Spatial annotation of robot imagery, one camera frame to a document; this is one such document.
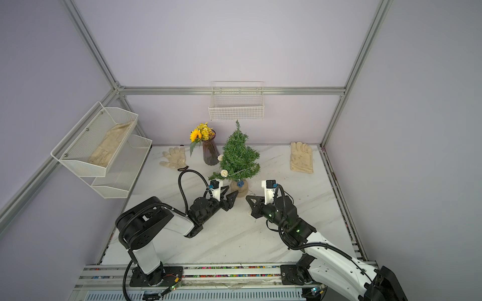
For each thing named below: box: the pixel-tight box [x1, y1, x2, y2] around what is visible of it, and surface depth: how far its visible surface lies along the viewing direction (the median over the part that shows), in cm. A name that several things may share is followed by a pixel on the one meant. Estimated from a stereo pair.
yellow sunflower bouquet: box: [189, 122, 215, 157], surface depth 95 cm
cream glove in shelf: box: [88, 120, 134, 168], surface depth 81 cm
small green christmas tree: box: [208, 119, 262, 198], surface depth 78 cm
